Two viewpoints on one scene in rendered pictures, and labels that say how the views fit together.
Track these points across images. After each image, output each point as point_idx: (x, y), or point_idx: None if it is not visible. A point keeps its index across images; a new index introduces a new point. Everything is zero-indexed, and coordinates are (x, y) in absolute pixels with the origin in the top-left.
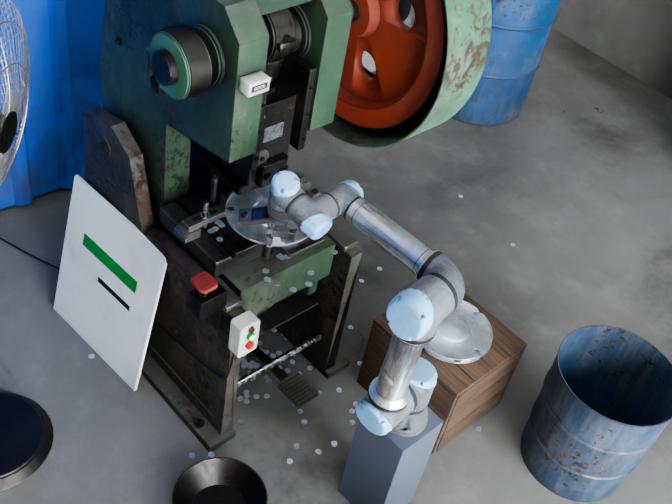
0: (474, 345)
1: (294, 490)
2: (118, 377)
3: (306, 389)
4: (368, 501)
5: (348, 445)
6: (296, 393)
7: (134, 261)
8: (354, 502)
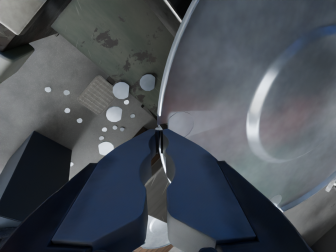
0: (149, 240)
1: (18, 97)
2: None
3: (100, 103)
4: (8, 164)
5: (81, 130)
6: (92, 95)
7: None
8: (21, 146)
